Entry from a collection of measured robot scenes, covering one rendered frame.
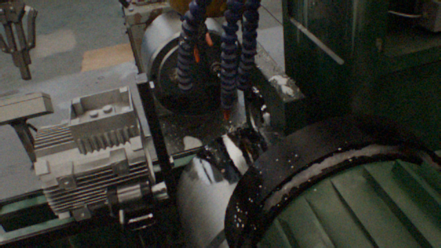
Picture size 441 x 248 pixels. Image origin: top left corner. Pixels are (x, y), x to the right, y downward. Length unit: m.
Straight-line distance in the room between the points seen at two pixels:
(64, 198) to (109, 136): 0.15
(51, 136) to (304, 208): 0.66
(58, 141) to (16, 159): 0.59
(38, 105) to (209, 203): 0.63
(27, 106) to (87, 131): 0.32
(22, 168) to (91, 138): 0.59
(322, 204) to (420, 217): 0.06
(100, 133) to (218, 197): 0.32
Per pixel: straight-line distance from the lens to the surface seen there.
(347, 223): 0.27
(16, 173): 1.38
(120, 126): 0.81
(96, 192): 0.86
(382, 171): 0.30
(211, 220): 0.57
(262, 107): 0.86
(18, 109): 1.12
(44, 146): 0.87
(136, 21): 1.23
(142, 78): 0.66
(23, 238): 0.97
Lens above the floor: 1.55
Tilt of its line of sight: 35 degrees down
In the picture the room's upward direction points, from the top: 9 degrees counter-clockwise
